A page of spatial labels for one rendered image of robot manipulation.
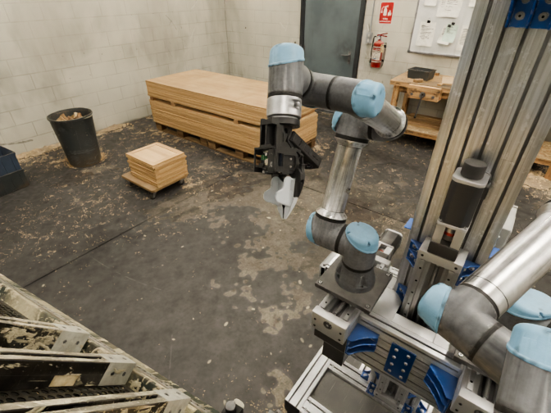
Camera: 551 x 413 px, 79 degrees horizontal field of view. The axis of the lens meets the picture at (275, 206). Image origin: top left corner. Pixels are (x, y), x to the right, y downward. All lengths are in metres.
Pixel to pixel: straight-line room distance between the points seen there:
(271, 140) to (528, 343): 0.52
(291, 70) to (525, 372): 0.61
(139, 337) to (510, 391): 2.31
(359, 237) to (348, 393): 1.06
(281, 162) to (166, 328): 2.02
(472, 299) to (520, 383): 0.17
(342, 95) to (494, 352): 0.53
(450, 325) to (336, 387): 1.45
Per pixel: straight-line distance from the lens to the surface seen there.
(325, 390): 2.01
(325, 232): 1.21
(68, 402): 0.87
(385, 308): 1.40
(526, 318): 1.14
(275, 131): 0.70
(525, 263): 0.71
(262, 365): 2.30
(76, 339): 1.43
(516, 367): 0.51
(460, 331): 0.62
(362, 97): 0.75
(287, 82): 0.72
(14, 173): 4.80
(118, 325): 2.70
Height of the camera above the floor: 1.98
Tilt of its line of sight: 34 degrees down
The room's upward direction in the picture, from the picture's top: straight up
